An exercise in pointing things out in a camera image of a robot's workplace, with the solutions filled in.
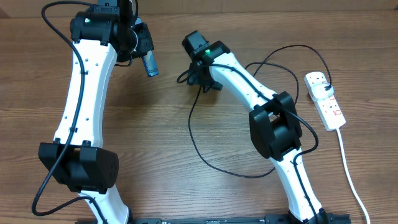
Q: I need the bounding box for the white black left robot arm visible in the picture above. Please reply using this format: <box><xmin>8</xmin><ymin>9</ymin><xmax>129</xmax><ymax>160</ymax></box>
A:
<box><xmin>38</xmin><ymin>1</ymin><xmax>159</xmax><ymax>224</ymax></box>

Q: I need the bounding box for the white power strip cord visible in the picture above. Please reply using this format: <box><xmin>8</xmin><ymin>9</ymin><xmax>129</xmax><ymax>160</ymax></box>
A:
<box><xmin>335</xmin><ymin>128</ymin><xmax>371</xmax><ymax>224</ymax></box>

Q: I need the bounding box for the blue Galaxy smartphone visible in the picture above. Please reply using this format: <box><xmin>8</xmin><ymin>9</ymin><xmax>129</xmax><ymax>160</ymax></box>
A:
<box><xmin>142</xmin><ymin>50</ymin><xmax>159</xmax><ymax>77</ymax></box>

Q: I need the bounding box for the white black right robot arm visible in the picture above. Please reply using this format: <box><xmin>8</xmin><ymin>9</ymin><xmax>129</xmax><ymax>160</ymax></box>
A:
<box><xmin>182</xmin><ymin>30</ymin><xmax>328</xmax><ymax>223</ymax></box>

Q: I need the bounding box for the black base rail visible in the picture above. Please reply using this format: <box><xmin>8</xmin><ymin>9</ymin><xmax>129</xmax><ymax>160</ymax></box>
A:
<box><xmin>74</xmin><ymin>213</ymin><xmax>352</xmax><ymax>224</ymax></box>

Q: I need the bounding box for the black USB charging cable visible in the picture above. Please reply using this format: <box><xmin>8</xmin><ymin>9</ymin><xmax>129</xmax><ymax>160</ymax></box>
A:
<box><xmin>187</xmin><ymin>44</ymin><xmax>333</xmax><ymax>179</ymax></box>

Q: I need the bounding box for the white power strip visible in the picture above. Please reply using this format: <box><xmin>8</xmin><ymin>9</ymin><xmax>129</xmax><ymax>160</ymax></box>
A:
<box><xmin>304</xmin><ymin>72</ymin><xmax>346</xmax><ymax>131</ymax></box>

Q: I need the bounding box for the white charger plug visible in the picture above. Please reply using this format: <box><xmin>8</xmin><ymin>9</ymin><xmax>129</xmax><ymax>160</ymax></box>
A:
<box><xmin>310</xmin><ymin>83</ymin><xmax>334</xmax><ymax>101</ymax></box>

